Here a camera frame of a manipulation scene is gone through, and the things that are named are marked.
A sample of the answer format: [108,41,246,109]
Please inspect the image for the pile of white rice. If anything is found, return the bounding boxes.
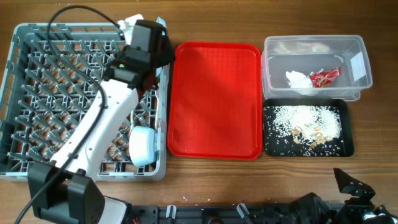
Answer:
[264,105,342,141]

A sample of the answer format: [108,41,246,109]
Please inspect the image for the red plastic serving tray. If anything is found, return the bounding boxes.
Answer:
[167,41,262,160]

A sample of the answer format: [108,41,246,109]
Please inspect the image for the clear plastic waste bin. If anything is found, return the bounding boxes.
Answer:
[262,35,373,101]

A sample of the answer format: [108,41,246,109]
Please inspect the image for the light blue plate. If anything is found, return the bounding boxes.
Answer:
[155,17,167,78]

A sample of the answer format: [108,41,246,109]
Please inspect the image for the peanut shells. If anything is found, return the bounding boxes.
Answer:
[290,126,333,149]

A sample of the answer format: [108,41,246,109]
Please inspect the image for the light blue small bowl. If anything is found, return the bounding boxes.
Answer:
[129,126,157,167]

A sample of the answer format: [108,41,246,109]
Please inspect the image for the grey plastic dishwasher rack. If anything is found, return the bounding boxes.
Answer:
[1,23,170,182]

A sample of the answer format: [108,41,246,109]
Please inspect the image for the black food waste tray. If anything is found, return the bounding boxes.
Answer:
[263,98,354,157]

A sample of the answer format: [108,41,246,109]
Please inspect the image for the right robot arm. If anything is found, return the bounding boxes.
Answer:
[291,168,397,224]

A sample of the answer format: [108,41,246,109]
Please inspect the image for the crumpled white paper napkin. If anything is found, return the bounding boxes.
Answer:
[285,70,313,88]

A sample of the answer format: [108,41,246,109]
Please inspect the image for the red snack wrapper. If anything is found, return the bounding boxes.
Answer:
[309,67,343,88]

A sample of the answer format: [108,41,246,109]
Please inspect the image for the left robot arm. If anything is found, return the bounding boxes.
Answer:
[28,17,175,223]

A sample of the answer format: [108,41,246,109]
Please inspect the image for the white plastic spoon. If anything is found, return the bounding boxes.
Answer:
[130,111,136,131]

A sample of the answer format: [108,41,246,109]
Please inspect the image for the white plastic fork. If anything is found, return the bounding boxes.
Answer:
[154,83,160,131]

